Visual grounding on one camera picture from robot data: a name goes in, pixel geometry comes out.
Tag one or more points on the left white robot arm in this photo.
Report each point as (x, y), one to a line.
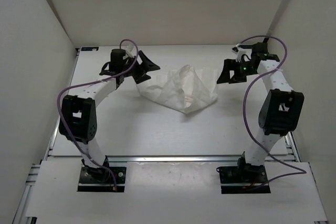
(79, 116)

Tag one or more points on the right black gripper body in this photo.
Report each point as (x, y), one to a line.
(244, 70)

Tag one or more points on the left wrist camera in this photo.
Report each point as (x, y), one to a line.
(128, 50)

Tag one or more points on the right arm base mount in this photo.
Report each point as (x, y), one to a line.
(243, 178)

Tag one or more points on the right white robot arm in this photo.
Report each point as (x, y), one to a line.
(282, 106)

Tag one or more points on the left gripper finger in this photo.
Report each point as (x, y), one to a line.
(147, 65)
(140, 79)

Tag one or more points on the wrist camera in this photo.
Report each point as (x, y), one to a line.
(128, 50)
(240, 52)

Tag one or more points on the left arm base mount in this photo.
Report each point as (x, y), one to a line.
(100, 180)

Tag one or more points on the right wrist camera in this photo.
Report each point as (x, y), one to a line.
(240, 52)

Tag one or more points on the aluminium frame rail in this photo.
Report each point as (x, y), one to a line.
(212, 158)

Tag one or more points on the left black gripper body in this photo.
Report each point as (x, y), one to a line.
(135, 70)

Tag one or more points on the white pleated skirt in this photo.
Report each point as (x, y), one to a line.
(185, 90)

